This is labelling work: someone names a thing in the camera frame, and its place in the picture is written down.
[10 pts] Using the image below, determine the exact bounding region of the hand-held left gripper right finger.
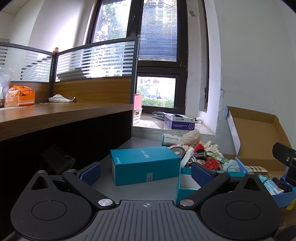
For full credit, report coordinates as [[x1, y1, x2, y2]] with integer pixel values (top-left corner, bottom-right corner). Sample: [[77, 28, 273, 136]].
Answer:
[[176, 162, 267, 209]]

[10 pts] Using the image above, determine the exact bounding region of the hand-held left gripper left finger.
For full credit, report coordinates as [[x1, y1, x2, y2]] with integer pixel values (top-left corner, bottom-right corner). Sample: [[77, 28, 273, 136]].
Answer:
[[24, 162, 116, 210]]

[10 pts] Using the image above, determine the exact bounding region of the teal box tray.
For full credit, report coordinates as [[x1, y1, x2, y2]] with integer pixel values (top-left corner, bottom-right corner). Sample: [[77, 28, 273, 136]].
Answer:
[[175, 167, 246, 202]]

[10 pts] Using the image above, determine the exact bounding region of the blue storage box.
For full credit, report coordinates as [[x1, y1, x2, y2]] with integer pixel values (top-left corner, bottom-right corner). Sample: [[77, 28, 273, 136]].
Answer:
[[234, 157, 296, 208]]

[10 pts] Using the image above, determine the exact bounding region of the large brown cardboard box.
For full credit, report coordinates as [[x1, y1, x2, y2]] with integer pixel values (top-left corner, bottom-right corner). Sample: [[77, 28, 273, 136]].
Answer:
[[225, 105, 296, 232]]

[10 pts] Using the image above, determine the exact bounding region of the teal cardboard box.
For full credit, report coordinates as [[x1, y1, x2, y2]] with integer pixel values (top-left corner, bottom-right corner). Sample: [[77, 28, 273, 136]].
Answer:
[[110, 147, 181, 186]]

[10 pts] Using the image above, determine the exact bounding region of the red plastic clip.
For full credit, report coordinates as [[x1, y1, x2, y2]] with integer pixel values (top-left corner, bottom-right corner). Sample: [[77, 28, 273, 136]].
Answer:
[[203, 156, 221, 171]]

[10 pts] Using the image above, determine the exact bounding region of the white tube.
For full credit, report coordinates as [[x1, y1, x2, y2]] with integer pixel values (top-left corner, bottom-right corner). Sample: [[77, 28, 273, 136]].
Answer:
[[180, 148, 195, 166]]

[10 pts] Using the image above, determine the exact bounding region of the light blue spray bottle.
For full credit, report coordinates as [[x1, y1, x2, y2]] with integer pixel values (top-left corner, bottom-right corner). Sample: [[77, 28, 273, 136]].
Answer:
[[258, 175, 284, 195]]

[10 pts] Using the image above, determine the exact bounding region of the plaid zip case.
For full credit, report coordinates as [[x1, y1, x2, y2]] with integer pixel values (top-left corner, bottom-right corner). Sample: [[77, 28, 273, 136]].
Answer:
[[245, 165, 269, 175]]

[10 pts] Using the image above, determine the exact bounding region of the cream floral cloth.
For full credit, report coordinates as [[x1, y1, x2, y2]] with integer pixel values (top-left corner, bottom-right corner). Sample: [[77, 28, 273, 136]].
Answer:
[[202, 141, 220, 151]]

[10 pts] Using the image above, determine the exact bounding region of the light blue cloth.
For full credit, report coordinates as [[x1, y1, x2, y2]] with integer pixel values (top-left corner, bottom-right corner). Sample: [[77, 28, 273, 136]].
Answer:
[[221, 160, 240, 172]]

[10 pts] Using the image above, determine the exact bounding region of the black tape roll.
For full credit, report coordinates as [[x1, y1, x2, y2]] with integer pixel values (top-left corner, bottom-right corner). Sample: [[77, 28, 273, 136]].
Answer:
[[169, 145, 186, 156]]

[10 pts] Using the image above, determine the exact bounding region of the dark bundle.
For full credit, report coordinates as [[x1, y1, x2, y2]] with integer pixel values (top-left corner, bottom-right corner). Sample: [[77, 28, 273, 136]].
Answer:
[[40, 145, 76, 175]]

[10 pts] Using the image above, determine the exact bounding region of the cream peach cloth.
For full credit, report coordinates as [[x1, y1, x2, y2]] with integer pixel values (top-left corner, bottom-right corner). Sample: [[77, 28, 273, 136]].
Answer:
[[179, 130, 202, 146]]

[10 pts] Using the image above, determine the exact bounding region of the bandage packet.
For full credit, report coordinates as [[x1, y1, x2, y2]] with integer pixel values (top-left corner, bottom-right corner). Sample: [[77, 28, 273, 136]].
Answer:
[[161, 133, 185, 146]]

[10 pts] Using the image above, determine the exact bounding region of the blue glove box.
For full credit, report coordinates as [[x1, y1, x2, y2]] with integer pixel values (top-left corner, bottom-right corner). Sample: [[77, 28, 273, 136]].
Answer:
[[164, 113, 196, 129]]

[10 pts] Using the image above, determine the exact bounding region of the wooden desk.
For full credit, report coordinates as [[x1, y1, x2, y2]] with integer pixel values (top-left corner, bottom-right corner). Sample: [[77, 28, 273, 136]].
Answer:
[[0, 77, 135, 142]]

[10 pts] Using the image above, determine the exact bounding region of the stone windowsill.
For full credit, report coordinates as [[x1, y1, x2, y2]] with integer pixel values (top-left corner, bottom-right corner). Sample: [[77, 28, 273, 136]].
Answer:
[[132, 113, 216, 140]]

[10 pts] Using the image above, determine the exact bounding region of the white plastic basket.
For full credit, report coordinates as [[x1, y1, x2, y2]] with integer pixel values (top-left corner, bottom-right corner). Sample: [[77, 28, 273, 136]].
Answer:
[[133, 108, 143, 125]]

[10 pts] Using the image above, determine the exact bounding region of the crumpled white tissue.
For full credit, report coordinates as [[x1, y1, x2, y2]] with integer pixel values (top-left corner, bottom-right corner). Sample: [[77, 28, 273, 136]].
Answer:
[[48, 94, 76, 103]]

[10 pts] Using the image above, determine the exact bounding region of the orange packet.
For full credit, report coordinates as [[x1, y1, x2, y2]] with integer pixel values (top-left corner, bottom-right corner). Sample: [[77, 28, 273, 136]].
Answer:
[[4, 85, 36, 107]]

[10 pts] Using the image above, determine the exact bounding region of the striped glass desk partition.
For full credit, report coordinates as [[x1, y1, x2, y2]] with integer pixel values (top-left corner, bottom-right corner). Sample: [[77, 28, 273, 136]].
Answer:
[[0, 36, 140, 109]]

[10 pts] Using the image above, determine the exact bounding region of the clear plastic bag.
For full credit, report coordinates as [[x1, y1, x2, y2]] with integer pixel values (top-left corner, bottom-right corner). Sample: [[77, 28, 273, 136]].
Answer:
[[0, 67, 14, 107]]

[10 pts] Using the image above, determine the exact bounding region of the black cable bundle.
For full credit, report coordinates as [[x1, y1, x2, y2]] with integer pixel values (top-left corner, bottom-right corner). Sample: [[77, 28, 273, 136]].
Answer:
[[272, 175, 296, 193]]

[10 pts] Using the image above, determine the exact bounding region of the dark window frame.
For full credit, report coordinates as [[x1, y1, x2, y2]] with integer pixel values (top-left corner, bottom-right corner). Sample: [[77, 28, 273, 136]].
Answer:
[[86, 0, 188, 115]]

